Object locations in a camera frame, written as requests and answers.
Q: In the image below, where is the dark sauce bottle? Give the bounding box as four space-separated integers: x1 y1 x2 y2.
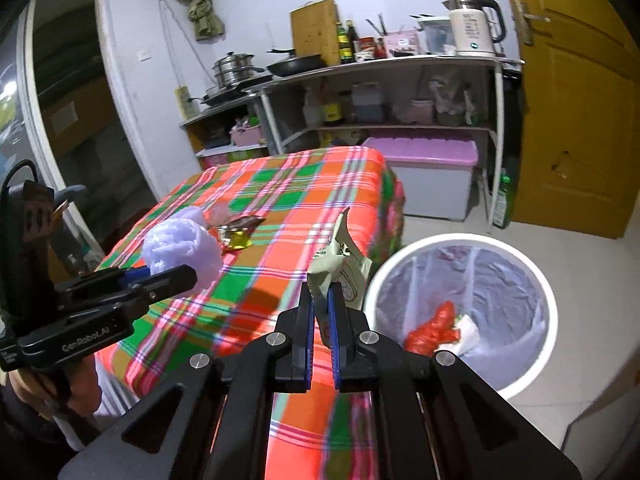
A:
345 20 359 61

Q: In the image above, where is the white power strip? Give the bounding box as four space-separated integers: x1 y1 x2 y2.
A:
175 86 200 120

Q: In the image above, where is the clear plastic container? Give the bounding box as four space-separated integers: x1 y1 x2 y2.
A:
416 15 456 55

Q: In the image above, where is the plaid orange green tablecloth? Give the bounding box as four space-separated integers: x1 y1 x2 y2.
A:
98 146 405 479

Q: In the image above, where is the wooden cutting board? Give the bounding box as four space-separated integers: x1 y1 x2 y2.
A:
290 0 341 66

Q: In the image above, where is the black frying pan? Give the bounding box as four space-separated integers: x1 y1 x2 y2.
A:
267 49 326 77

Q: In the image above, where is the pink utensil holder box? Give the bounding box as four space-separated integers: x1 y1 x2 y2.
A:
383 29 423 58

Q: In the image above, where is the green white trash in bin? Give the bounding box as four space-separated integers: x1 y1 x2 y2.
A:
448 314 480 356

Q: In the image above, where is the yellow wooden door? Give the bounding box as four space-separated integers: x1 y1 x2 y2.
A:
511 0 639 238

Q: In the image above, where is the pink plastic basket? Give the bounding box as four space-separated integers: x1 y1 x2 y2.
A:
230 126 265 148

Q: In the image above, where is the white metal kitchen shelf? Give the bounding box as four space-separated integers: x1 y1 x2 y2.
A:
179 54 526 231

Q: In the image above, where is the person's left hand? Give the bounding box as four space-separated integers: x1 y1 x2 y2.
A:
6 353 104 421

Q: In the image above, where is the clear pink plastic cup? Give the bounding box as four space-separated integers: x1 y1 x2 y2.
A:
207 203 232 226

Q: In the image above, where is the stainless steel steamer pot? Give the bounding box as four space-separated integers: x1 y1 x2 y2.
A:
213 51 265 88

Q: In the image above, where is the dark brown snack wrapper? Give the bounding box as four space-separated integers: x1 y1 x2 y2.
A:
224 214 265 235

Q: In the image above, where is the green white snack pouch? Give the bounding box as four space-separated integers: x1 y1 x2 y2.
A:
307 208 372 315

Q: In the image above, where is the white electric kettle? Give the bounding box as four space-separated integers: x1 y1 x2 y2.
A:
442 0 506 58

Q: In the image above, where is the green label sauce bottle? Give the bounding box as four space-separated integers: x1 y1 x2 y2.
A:
336 22 355 64

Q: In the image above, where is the white foam fruit net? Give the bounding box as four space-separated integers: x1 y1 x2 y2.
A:
141 206 224 297

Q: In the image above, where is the grey trash bin liner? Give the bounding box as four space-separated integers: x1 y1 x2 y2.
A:
374 245 550 391

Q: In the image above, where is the red lidded jar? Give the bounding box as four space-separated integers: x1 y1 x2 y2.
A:
355 36 378 63

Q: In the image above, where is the green glass bottle on floor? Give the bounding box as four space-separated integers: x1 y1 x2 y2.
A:
492 168 516 230

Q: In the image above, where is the purple lidded storage box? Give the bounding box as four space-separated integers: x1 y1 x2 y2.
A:
363 130 478 221

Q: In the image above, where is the red plastic bag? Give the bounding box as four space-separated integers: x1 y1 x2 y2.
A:
404 301 461 356

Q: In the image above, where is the black induction cooktop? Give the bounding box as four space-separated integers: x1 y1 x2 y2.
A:
201 73 273 106

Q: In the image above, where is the white round trash bin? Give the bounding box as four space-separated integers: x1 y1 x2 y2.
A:
361 231 559 401

